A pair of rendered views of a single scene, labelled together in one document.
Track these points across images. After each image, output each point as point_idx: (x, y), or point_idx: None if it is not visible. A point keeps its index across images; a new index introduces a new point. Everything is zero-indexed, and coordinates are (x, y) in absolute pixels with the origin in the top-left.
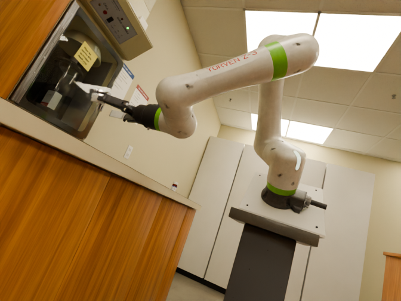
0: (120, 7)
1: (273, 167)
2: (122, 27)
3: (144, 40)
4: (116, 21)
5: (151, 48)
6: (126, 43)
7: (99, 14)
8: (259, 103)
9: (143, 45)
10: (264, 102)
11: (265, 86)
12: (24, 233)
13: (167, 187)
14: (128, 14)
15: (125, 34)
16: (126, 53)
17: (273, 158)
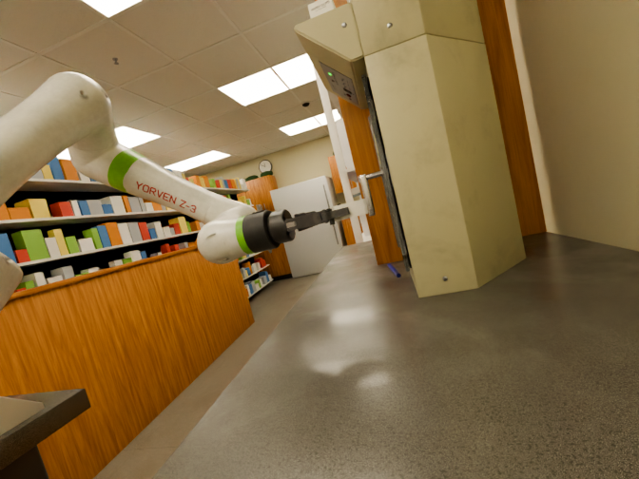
0: (329, 83)
1: (4, 299)
2: (337, 79)
3: (309, 49)
4: (341, 86)
5: (299, 34)
6: (340, 70)
7: (356, 99)
8: (41, 160)
9: (313, 47)
10: (44, 165)
11: (67, 148)
12: None
13: (198, 422)
14: (322, 74)
15: (337, 74)
16: (348, 68)
17: (12, 280)
